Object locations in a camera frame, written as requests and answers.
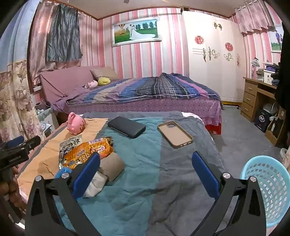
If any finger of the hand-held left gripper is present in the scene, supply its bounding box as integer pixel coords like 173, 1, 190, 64
19, 136, 42, 153
0, 135, 25, 150

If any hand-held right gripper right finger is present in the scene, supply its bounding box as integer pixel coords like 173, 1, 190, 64
190, 151, 267, 236

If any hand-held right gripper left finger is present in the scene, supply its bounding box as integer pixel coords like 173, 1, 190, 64
24, 152, 101, 236

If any white tissue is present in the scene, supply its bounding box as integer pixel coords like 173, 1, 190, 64
83, 169, 109, 198

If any orange snack wrapper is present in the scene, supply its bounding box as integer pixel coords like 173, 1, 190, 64
62, 136, 114, 170

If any grey cardboard tube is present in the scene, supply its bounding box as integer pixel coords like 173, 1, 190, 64
98, 152, 126, 182

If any light blue plastic basket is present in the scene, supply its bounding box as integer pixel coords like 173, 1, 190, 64
240, 155, 290, 230

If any person's left hand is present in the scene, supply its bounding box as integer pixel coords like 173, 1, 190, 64
0, 167, 22, 210

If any green white cloth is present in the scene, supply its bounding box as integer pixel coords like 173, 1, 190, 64
36, 102, 55, 121

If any red cloth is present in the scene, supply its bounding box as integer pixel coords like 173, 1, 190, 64
204, 123, 223, 135

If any pink piggy bank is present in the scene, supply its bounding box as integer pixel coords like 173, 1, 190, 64
67, 112, 86, 135

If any tan phone case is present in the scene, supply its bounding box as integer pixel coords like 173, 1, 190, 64
157, 121, 194, 149

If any floral curtain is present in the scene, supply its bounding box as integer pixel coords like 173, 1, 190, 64
0, 0, 47, 147

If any black textured case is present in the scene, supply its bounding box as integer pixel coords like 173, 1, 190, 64
107, 116, 146, 139

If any mauve covered headboard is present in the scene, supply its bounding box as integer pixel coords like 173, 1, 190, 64
39, 66, 114, 103

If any black box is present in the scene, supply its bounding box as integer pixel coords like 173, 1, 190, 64
253, 108, 272, 133

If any purple dotted bed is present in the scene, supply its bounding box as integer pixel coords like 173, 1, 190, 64
52, 73, 224, 135

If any white shoe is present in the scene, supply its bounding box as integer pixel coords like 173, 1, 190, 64
279, 147, 290, 164

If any cardboard box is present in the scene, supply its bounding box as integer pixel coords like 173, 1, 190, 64
264, 107, 287, 146

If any wooden desk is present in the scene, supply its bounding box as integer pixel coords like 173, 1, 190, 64
240, 76, 279, 123

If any white fan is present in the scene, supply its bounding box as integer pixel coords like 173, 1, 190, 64
262, 103, 278, 117

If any tan pillow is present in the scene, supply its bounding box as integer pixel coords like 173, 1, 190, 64
90, 68, 119, 80

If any white wardrobe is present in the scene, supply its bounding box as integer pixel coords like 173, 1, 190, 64
181, 10, 247, 105

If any striped purple quilt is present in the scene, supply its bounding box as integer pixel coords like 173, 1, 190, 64
66, 73, 221, 106

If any grey hanging cloth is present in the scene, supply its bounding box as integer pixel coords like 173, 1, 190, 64
46, 3, 82, 63

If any white box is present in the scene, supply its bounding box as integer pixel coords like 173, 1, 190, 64
256, 68, 276, 83

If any desk lamp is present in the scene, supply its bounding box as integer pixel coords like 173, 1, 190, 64
250, 58, 260, 79

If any dark cloth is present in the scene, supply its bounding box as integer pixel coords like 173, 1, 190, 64
275, 21, 290, 148

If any framed wedding photo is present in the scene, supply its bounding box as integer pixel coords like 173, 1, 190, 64
110, 17, 162, 48

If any small framed photo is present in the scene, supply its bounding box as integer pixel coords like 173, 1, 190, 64
267, 24, 285, 54

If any pink valance curtain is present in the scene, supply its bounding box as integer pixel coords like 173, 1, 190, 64
234, 0, 283, 35

